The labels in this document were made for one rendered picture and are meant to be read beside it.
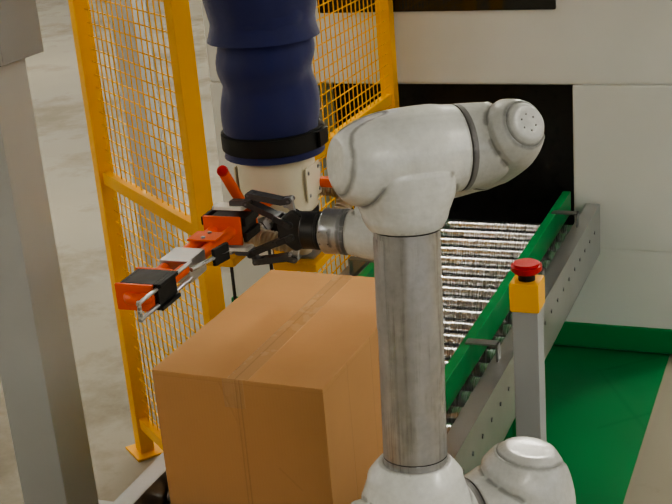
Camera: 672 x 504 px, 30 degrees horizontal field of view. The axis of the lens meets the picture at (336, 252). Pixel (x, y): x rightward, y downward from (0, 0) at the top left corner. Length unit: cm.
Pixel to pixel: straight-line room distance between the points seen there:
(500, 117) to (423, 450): 52
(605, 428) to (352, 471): 174
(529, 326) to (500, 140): 112
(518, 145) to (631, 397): 279
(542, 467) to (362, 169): 58
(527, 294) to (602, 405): 167
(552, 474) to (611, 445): 221
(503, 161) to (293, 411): 93
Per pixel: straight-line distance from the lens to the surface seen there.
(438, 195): 181
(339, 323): 283
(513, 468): 203
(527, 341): 291
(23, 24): 349
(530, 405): 298
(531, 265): 285
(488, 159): 184
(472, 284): 412
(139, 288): 222
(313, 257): 262
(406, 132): 179
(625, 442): 426
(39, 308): 366
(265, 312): 293
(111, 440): 453
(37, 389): 375
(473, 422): 312
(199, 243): 245
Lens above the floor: 207
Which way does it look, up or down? 20 degrees down
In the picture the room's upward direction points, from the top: 5 degrees counter-clockwise
